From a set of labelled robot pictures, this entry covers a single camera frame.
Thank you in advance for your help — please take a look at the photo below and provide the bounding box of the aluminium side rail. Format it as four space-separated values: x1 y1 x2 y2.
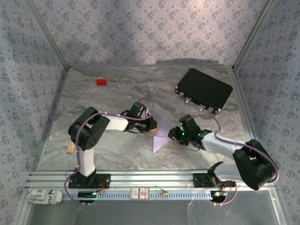
228 67 268 171
35 67 71 172

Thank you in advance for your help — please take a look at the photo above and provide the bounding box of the slotted cable duct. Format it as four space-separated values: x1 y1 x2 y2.
63 189 213 201

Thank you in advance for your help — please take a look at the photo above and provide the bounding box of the printed paper label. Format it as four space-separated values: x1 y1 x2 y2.
26 189 63 206

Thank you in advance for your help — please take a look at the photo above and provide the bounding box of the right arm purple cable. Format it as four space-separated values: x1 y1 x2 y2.
191 111 280 207

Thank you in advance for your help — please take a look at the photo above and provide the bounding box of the aluminium frame post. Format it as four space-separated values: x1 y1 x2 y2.
232 0 282 71
23 0 71 70

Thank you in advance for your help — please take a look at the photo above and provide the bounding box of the aluminium mounting rail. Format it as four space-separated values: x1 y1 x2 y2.
24 170 279 190

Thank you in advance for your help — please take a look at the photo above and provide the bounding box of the white printed card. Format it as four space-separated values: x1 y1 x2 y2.
130 187 150 202

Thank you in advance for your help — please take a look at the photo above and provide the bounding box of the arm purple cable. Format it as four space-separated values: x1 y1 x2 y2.
191 111 280 207
64 97 157 207

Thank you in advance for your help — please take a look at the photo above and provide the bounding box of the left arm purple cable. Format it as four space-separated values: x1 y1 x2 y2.
64 97 157 207

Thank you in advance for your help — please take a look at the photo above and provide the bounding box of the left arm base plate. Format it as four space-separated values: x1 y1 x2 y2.
68 173 111 189

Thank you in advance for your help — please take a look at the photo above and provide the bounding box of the thin brass wire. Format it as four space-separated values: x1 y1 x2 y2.
154 186 169 200

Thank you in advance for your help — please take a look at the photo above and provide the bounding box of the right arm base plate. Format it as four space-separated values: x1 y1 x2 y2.
192 173 236 188

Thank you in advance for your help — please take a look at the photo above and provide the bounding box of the lavender paper sheet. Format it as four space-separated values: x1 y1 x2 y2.
152 120 172 155

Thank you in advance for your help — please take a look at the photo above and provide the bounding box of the black carrying case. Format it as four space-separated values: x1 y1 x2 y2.
174 67 234 115

